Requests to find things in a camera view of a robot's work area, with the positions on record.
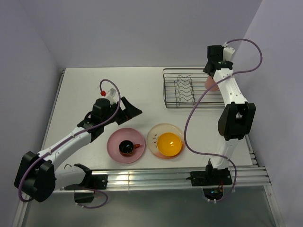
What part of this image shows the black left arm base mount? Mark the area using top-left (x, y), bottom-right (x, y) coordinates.
top-left (74, 175), bottom-right (108, 204)

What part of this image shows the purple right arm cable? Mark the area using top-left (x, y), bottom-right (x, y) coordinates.
top-left (184, 38), bottom-right (263, 201)

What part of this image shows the black wire dish rack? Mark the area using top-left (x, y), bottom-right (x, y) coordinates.
top-left (162, 68), bottom-right (235, 109)

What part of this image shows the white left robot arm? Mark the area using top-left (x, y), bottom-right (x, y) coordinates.
top-left (14, 97), bottom-right (142, 202)

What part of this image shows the aluminium table rail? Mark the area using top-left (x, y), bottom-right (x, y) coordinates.
top-left (56, 151), bottom-right (271, 191)

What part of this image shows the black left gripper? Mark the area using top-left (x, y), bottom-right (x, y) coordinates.
top-left (101, 97), bottom-right (142, 126)

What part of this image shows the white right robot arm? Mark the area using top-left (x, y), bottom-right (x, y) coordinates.
top-left (203, 45), bottom-right (256, 184)

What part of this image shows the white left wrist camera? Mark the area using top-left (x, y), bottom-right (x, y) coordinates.
top-left (100, 88), bottom-right (117, 104)

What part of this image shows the cream and pink floral plate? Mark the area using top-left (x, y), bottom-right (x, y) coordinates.
top-left (147, 123), bottom-right (185, 159)

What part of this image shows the yellow bowl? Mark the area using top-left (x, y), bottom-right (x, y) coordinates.
top-left (157, 132), bottom-right (182, 157)

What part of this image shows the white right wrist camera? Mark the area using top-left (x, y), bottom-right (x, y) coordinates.
top-left (223, 42), bottom-right (235, 61)

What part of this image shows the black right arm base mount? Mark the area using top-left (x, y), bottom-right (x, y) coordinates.
top-left (186, 164), bottom-right (232, 200)

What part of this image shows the orange and black teacup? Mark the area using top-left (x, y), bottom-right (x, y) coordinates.
top-left (118, 140), bottom-right (141, 157)

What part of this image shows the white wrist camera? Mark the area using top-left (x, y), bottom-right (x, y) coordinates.
top-left (223, 42), bottom-right (235, 61)
top-left (100, 88), bottom-right (117, 104)

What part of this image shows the pink plastic cup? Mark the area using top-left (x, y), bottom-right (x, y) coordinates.
top-left (205, 76), bottom-right (219, 92)

